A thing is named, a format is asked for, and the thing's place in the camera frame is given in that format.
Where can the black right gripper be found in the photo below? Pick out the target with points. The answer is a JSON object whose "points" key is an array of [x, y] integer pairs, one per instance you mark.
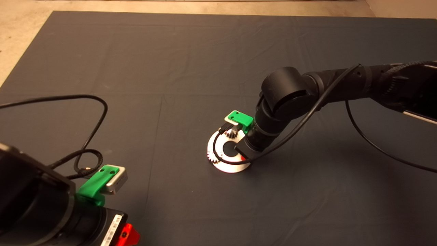
{"points": [[247, 150]]}

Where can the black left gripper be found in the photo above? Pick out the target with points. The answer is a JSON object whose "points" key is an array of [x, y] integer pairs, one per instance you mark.
{"points": [[112, 229]]}

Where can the small steel planetary gear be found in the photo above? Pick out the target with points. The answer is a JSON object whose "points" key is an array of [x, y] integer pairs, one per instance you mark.
{"points": [[233, 134], [210, 158]]}

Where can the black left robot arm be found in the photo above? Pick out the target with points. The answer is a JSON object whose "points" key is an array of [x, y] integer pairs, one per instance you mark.
{"points": [[34, 205]]}

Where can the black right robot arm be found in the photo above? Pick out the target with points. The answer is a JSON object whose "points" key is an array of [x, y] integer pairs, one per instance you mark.
{"points": [[290, 92]]}

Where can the round metal carrier plate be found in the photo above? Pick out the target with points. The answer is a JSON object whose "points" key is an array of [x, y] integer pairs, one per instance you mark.
{"points": [[228, 167]]}

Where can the dark grey table cloth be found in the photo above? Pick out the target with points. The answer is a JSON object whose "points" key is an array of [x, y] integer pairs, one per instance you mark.
{"points": [[239, 51]]}

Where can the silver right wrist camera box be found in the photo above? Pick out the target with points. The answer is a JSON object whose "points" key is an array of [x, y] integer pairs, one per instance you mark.
{"points": [[232, 122]]}

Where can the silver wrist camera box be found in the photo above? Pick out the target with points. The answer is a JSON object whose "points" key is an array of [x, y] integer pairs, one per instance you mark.
{"points": [[232, 122], [117, 182]]}

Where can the green right camera mount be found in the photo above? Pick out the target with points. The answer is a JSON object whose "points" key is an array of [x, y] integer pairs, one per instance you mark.
{"points": [[244, 119]]}

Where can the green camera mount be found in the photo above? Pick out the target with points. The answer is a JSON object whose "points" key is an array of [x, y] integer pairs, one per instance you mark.
{"points": [[244, 119], [94, 184]]}

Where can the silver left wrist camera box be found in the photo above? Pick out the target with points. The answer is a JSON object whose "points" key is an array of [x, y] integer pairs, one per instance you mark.
{"points": [[117, 182]]}

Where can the green left camera mount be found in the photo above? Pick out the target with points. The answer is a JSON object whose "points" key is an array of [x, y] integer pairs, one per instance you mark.
{"points": [[94, 184]]}

